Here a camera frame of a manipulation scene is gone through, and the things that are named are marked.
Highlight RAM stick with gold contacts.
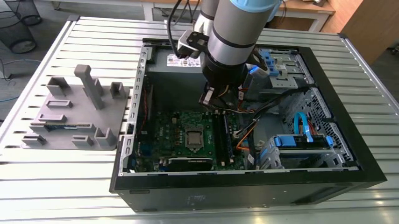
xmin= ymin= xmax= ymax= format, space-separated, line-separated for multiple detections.
xmin=43 ymin=125 xmax=79 ymax=132

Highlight CPU socket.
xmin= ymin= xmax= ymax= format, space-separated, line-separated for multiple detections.
xmin=184 ymin=125 xmax=209 ymax=150

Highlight metal socket cover frame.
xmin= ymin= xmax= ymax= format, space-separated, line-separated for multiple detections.
xmin=184 ymin=125 xmax=205 ymax=149

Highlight black white power cable bundle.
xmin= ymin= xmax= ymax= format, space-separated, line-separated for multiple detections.
xmin=213 ymin=105 xmax=253 ymax=115

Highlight green Dell motherboard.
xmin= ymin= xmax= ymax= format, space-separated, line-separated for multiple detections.
xmin=133 ymin=109 xmax=248 ymax=173

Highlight blue data wire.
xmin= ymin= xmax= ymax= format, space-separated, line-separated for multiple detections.
xmin=293 ymin=111 xmax=313 ymax=143

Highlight red black twisted wire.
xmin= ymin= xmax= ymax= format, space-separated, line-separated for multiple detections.
xmin=139 ymin=84 xmax=153 ymax=131

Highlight silver disk bay cage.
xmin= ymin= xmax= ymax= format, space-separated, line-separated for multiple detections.
xmin=255 ymin=134 xmax=358 ymax=170

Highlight silver-topped CPU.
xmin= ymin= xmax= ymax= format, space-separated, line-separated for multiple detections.
xmin=188 ymin=131 xmax=203 ymax=145

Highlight small black mesh bin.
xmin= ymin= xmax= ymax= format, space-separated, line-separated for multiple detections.
xmin=20 ymin=14 xmax=43 ymax=26

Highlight black Nvidia graphics card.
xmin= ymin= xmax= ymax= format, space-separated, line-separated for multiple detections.
xmin=167 ymin=156 xmax=215 ymax=173

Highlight blue floor cable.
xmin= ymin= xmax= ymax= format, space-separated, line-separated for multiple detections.
xmin=0 ymin=94 xmax=20 ymax=103

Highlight silver optical drive cage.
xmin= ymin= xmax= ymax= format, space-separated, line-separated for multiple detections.
xmin=241 ymin=48 xmax=315 ymax=101

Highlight black PC case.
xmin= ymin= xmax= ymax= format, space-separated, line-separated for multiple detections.
xmin=108 ymin=38 xmax=388 ymax=213

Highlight black disk in blue carrier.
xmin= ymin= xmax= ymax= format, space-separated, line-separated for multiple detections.
xmin=272 ymin=135 xmax=333 ymax=150

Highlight large black mesh bin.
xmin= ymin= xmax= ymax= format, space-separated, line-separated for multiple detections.
xmin=0 ymin=10 xmax=37 ymax=54

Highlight grey plastic parts rack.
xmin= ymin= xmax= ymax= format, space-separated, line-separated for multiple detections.
xmin=19 ymin=64 xmax=132 ymax=152

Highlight orange wire bundle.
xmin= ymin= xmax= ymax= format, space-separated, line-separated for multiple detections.
xmin=235 ymin=136 xmax=259 ymax=154

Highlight wooden top desk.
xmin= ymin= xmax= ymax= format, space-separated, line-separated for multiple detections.
xmin=141 ymin=0 xmax=336 ymax=32

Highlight yellow power wires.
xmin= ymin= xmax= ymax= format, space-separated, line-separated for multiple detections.
xmin=217 ymin=84 xmax=231 ymax=98

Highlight blue plastic cage latch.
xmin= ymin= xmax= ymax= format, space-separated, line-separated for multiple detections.
xmin=259 ymin=146 xmax=272 ymax=170

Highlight black RAM slot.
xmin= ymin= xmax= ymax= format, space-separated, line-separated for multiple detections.
xmin=216 ymin=111 xmax=225 ymax=164
xmin=220 ymin=111 xmax=231 ymax=164
xmin=212 ymin=111 xmax=221 ymax=164

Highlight thick black cable bundle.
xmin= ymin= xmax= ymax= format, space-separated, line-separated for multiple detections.
xmin=233 ymin=86 xmax=312 ymax=138

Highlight grey power supply unit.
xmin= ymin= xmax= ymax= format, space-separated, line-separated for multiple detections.
xmin=145 ymin=49 xmax=209 ymax=112

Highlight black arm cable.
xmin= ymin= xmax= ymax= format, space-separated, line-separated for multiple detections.
xmin=167 ymin=0 xmax=188 ymax=58

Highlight silver camera on black mount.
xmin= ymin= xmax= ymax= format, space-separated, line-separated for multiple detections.
xmin=245 ymin=48 xmax=269 ymax=79

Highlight wooden cabinet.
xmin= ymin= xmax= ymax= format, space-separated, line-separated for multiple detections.
xmin=339 ymin=0 xmax=399 ymax=67

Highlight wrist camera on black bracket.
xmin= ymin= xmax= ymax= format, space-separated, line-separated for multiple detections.
xmin=176 ymin=29 xmax=209 ymax=59

